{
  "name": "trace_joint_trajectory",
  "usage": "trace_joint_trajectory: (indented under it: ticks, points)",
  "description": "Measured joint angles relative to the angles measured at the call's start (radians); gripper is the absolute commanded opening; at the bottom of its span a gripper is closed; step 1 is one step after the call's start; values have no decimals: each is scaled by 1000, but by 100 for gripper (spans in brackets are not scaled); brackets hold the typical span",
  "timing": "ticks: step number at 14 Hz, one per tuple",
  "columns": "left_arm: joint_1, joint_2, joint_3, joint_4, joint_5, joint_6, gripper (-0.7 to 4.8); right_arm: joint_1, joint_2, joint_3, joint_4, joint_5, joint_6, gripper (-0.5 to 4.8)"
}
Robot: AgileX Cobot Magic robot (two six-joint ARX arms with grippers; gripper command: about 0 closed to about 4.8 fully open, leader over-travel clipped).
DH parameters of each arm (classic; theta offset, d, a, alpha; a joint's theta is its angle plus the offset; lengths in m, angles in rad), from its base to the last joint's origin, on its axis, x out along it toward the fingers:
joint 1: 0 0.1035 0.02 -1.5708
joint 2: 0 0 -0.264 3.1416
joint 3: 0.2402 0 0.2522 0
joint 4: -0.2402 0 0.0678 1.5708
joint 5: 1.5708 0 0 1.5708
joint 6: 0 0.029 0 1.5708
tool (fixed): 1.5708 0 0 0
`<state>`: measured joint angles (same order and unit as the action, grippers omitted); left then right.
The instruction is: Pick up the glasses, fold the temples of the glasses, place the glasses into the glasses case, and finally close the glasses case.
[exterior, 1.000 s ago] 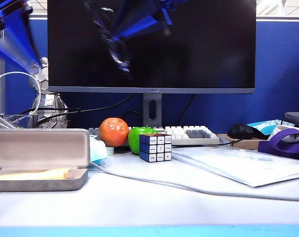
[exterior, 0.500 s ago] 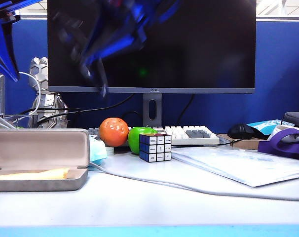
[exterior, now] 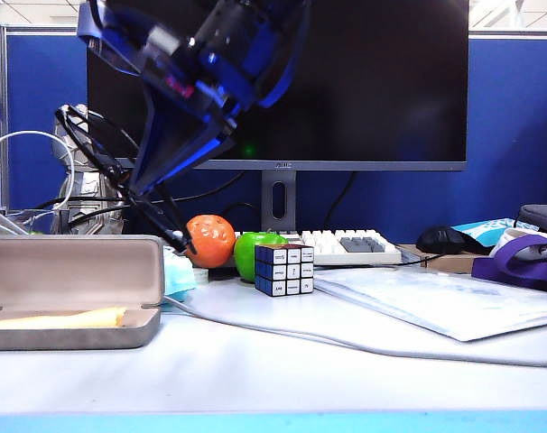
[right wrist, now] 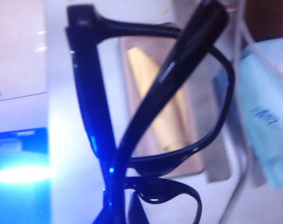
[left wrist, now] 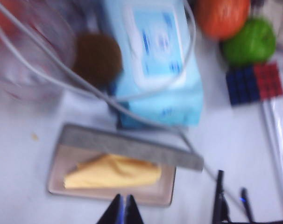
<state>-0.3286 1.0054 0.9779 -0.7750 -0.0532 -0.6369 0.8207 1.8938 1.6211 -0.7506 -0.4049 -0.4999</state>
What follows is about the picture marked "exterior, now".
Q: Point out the white bag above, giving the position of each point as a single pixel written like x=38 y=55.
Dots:
x=512 y=235

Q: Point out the light blue mask pack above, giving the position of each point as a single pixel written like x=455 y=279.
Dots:
x=178 y=282

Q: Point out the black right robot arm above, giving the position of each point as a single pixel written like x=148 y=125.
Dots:
x=228 y=27

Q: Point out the dark grey cushion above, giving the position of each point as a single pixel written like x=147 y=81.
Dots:
x=544 y=216

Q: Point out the clear plastic document bag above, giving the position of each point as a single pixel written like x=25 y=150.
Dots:
x=436 y=302

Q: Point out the teal snack packet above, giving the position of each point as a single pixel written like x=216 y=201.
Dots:
x=485 y=230

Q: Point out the black-framed glasses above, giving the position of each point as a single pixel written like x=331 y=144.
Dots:
x=176 y=239

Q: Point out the grey monitor stand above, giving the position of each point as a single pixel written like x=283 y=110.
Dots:
x=266 y=203

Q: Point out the black computer mouse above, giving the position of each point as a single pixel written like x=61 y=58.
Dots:
x=436 y=241

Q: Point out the Rubik's cube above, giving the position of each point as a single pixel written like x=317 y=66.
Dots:
x=283 y=270

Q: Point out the yellow cleaning cloth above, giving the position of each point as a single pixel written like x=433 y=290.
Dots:
x=88 y=318

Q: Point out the grey glasses case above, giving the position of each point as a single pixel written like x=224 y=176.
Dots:
x=75 y=270

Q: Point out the brown mouse pad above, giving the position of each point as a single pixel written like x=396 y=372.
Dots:
x=454 y=264

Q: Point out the silver partition post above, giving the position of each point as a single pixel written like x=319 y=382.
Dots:
x=2 y=90

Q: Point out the green apple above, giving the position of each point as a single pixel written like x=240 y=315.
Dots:
x=36 y=233
x=245 y=257

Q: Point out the silver angular figurine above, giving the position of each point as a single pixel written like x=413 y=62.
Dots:
x=81 y=212

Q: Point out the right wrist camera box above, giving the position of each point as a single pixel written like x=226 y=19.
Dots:
x=115 y=40

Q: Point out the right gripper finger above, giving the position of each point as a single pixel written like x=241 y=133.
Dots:
x=165 y=135
x=201 y=151

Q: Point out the white and grey keyboard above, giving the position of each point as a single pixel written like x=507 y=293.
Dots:
x=368 y=257

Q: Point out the clear glass cup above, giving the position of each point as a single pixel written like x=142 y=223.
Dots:
x=34 y=218

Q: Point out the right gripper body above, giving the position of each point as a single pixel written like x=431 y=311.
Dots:
x=192 y=85

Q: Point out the orange fruit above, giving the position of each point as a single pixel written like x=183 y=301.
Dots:
x=212 y=243

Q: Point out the black computer monitor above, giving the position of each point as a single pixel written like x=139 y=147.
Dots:
x=368 y=81

